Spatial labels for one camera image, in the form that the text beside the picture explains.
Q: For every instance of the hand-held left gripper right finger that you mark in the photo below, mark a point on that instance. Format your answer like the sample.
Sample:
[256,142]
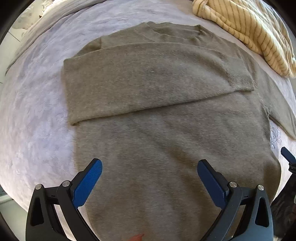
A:
[211,180]

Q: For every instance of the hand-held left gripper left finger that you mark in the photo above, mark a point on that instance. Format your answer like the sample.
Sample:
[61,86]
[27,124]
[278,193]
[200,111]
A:
[89,179]

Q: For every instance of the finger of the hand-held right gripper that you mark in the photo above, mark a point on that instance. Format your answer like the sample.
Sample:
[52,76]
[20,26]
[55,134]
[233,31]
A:
[289,160]

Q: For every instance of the olive grey knit sweater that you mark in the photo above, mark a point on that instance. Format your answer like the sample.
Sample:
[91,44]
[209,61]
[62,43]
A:
[161,111]

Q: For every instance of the dark cloth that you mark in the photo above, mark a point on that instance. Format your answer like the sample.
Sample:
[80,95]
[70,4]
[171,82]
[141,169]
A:
[285,208]

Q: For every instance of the lavender plush bedspread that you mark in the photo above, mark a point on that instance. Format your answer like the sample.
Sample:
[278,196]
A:
[39,97]

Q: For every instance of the cream striped fleece blanket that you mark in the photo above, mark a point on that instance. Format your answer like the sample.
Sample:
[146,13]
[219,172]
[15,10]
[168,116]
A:
[252,25]

